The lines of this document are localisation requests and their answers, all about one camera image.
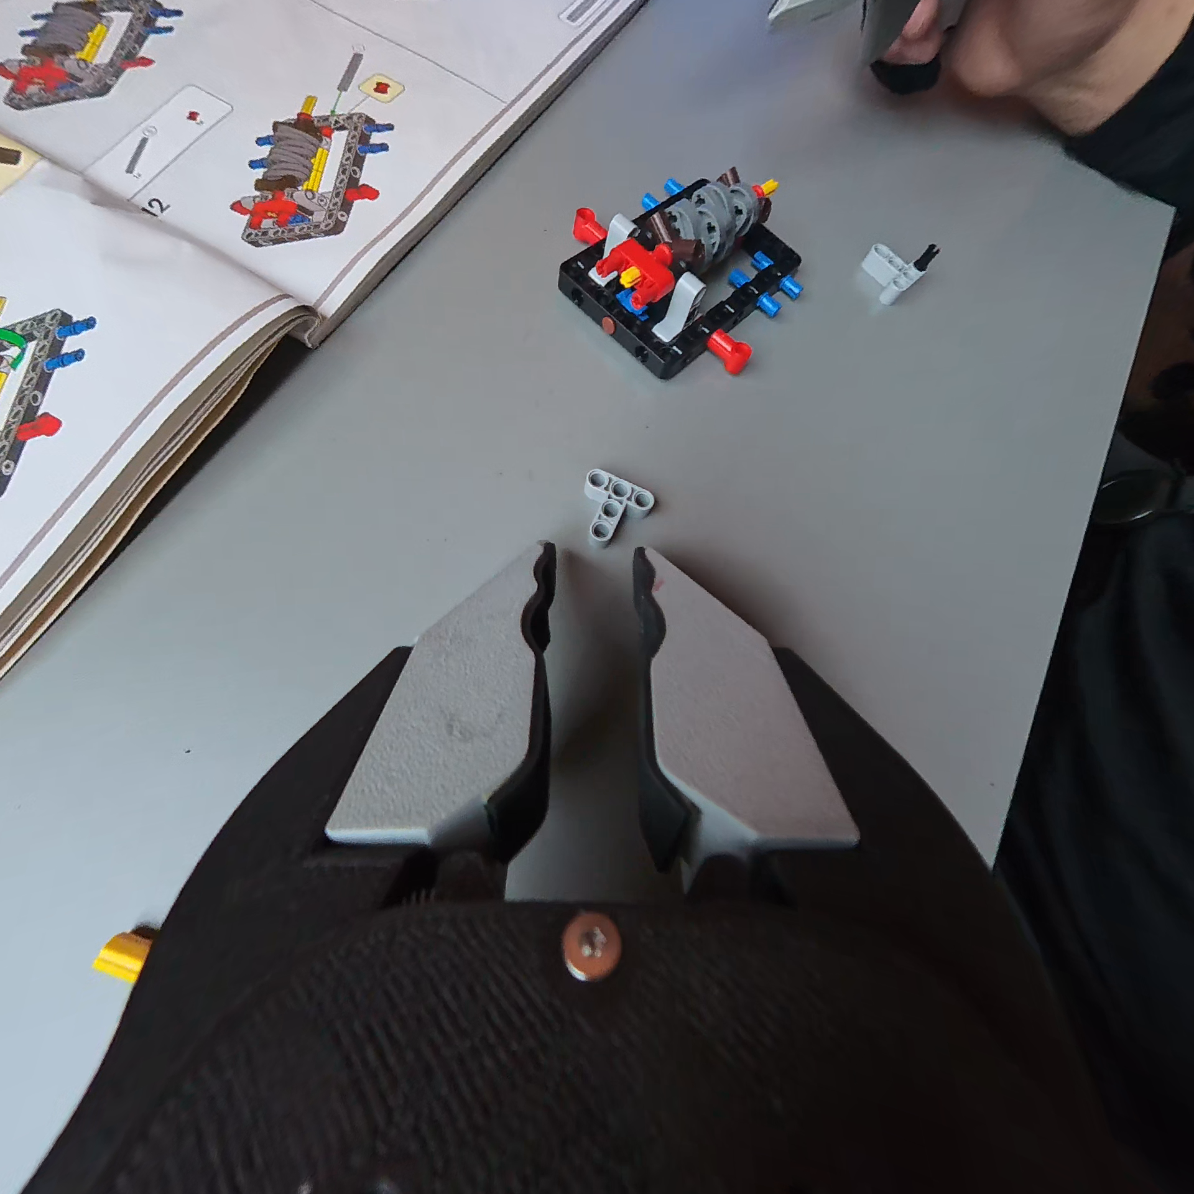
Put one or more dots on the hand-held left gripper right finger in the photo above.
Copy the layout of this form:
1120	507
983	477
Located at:
736	738

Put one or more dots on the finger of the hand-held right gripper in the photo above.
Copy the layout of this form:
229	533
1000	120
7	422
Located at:
801	9

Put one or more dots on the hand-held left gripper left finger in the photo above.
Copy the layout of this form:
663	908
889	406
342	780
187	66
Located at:
447	738

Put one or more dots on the black lego pin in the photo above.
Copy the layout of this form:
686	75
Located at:
926	256

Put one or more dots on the grey lego t-beam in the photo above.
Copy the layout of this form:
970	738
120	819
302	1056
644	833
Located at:
614	501
883	272

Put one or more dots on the person's right forearm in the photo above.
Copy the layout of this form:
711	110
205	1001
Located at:
1146	142

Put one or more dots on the yellow lego piece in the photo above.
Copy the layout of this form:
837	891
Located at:
120	954

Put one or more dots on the lego instruction booklet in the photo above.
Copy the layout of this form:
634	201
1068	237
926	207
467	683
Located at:
233	279

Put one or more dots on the person's right hand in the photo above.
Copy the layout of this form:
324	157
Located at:
1044	66

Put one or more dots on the black badge reel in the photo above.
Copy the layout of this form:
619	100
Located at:
1132	501

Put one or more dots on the lego engine frame assembly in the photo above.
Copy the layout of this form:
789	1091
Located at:
696	217

